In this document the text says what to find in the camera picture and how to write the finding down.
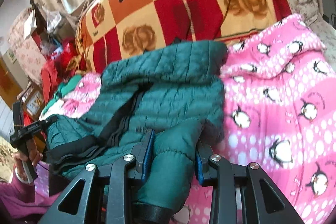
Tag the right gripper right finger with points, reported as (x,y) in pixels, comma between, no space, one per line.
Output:
(261,199)

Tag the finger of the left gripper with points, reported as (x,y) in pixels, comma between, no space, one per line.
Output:
(48,121)

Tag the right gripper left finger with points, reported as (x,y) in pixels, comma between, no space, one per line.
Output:
(97,187)

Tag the teal quilted puffer jacket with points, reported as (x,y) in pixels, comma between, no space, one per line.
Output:
(174,91)

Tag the magenta sleeve forearm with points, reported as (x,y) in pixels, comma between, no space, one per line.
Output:
(20,203)

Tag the red clothes pile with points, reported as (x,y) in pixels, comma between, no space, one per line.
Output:
(60,67)

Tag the person left hand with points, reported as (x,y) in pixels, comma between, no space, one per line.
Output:
(32,154)

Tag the framed picture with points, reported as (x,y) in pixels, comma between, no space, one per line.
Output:
(33,103)

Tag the green cloth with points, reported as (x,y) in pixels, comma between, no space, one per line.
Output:
(62,90)

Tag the pink penguin fleece blanket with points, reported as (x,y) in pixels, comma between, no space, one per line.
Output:
(279,111)

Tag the red orange rose blanket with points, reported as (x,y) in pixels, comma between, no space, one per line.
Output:
(111,30)

